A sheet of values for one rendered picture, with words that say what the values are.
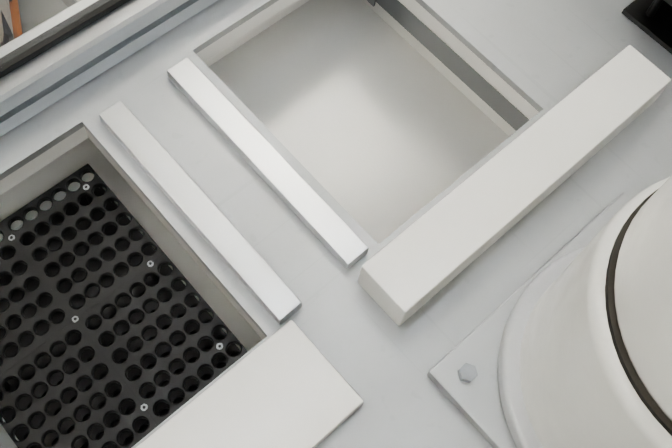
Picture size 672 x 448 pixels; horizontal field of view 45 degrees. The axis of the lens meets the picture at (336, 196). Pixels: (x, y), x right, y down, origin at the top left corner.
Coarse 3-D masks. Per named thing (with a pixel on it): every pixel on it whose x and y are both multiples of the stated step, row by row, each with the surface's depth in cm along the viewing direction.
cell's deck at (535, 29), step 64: (256, 0) 75; (448, 0) 76; (512, 0) 77; (576, 0) 78; (128, 64) 71; (512, 64) 74; (576, 64) 74; (64, 128) 68; (192, 128) 69; (256, 128) 69; (640, 128) 72; (0, 192) 67; (256, 192) 66; (320, 192) 67; (448, 192) 68; (576, 192) 69; (192, 256) 66; (320, 256) 64; (512, 256) 66; (256, 320) 62; (320, 320) 62; (384, 320) 63; (448, 320) 63; (384, 384) 60
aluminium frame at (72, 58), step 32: (128, 0) 68; (160, 0) 69; (192, 0) 72; (64, 32) 66; (96, 32) 67; (128, 32) 68; (160, 32) 72; (32, 64) 65; (64, 64) 66; (96, 64) 69; (0, 96) 64; (32, 96) 66; (64, 96) 69; (0, 128) 66
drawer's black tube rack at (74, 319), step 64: (0, 256) 67; (64, 256) 68; (128, 256) 68; (0, 320) 65; (64, 320) 65; (128, 320) 66; (192, 320) 66; (0, 384) 63; (64, 384) 63; (128, 384) 64; (192, 384) 67
